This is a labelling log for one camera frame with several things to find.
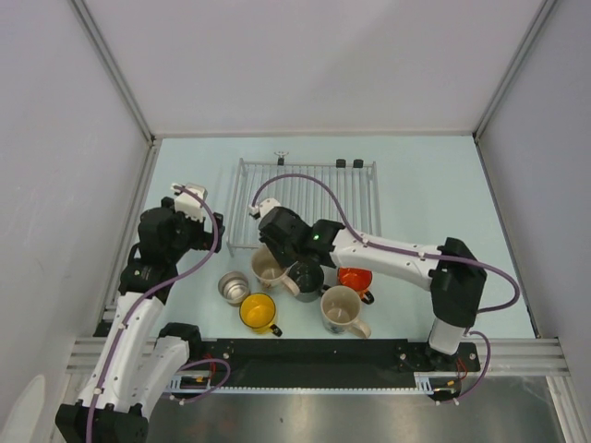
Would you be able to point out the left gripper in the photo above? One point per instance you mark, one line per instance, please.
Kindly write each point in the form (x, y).
(204, 239)

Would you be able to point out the metal wire dish rack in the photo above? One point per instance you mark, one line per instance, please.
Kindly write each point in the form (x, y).
(355, 183)

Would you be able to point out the beige patterned mug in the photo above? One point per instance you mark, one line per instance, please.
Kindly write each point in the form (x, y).
(341, 308)

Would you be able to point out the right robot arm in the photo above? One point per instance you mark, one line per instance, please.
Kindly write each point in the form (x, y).
(449, 272)

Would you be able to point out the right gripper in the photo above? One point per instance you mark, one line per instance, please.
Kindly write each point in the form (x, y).
(285, 260)

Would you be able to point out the dark grey mug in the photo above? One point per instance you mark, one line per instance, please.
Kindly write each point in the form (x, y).
(309, 280)

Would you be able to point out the stainless steel cup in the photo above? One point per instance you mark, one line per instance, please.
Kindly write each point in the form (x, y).
(234, 287)

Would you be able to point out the orange mug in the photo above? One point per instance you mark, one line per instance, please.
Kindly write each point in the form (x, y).
(358, 280)

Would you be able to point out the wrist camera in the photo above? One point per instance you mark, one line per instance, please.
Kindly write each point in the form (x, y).
(265, 207)
(188, 199)

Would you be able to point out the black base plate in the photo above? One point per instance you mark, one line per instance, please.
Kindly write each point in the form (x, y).
(312, 367)

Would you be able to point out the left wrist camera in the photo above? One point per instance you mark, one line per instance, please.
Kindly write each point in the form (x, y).
(188, 199)

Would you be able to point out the aluminium frame rail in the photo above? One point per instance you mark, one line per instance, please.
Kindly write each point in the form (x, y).
(508, 357)

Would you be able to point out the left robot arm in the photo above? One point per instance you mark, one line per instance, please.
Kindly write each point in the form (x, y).
(123, 388)

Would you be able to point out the beige floral mug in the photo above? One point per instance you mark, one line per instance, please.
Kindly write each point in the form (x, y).
(270, 273)

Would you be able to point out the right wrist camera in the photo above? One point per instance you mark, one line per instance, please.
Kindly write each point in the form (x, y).
(265, 207)

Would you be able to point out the slotted cable duct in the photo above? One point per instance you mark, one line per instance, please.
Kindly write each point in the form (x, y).
(420, 385)

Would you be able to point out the yellow mug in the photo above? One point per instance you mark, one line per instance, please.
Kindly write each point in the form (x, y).
(258, 312)

